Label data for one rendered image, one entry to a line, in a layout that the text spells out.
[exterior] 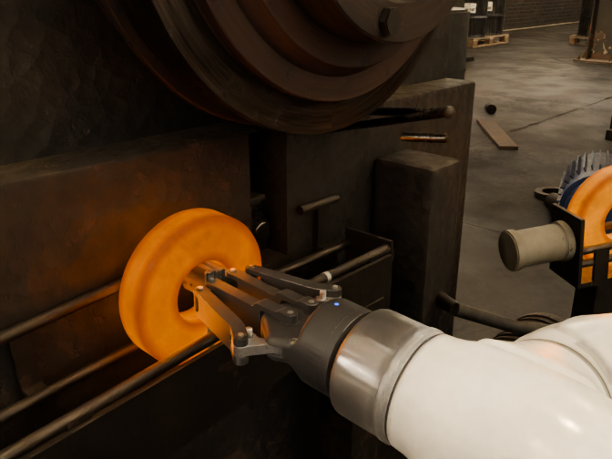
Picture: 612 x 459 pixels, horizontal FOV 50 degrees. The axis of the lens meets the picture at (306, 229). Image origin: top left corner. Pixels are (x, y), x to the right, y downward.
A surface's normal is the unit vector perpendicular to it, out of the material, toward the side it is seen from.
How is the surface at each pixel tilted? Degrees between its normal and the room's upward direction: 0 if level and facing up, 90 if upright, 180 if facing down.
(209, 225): 93
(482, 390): 32
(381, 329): 16
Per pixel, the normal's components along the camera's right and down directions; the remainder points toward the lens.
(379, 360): -0.44, -0.50
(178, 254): 0.73, 0.29
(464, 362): -0.23, -0.82
